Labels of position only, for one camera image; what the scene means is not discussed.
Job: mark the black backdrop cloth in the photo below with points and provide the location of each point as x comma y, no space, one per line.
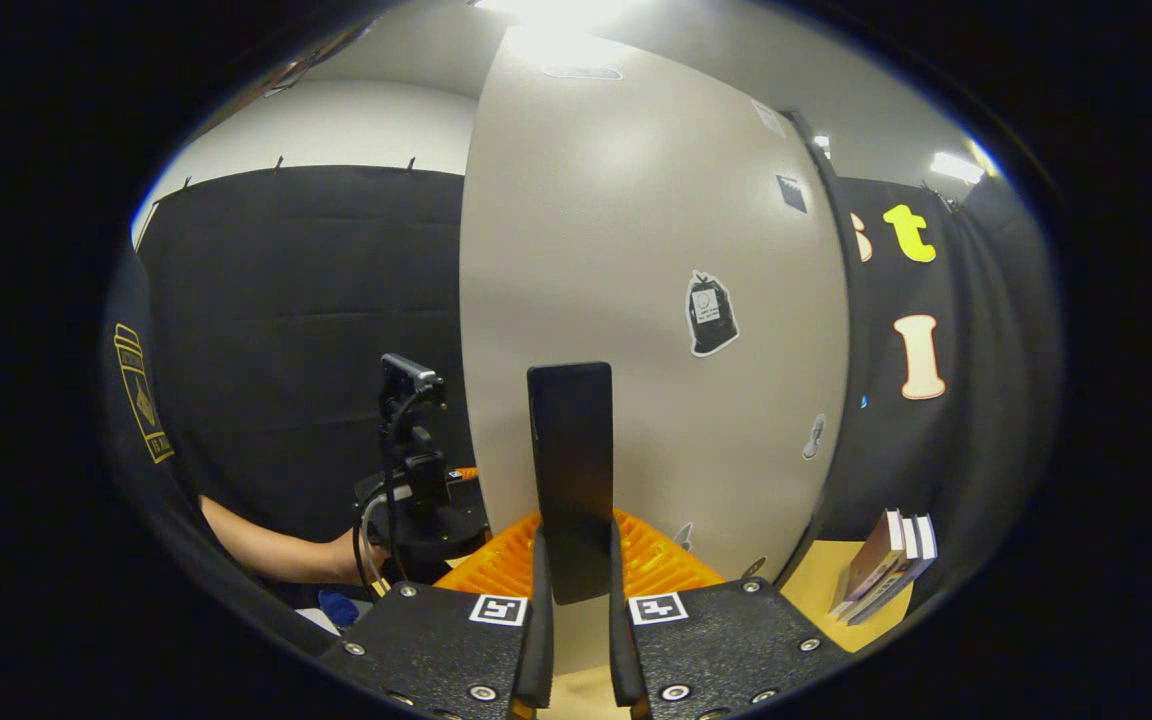
286,300

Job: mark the large ceiling light panel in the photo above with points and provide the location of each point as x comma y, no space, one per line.
556,12

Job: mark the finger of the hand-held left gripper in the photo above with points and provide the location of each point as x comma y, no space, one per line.
463,473

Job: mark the book with purple spine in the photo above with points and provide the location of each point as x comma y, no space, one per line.
871,565

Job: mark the book with blue spine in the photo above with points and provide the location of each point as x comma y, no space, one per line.
926,555

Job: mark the small blue object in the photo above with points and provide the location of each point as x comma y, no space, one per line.
339,606

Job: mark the grey cabinet door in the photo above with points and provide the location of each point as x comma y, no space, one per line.
616,250

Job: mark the book with grey spine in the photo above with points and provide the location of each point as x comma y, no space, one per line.
904,570

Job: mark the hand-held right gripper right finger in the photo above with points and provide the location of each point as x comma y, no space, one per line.
736,640

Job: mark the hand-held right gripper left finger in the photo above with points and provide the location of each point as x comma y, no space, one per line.
436,640

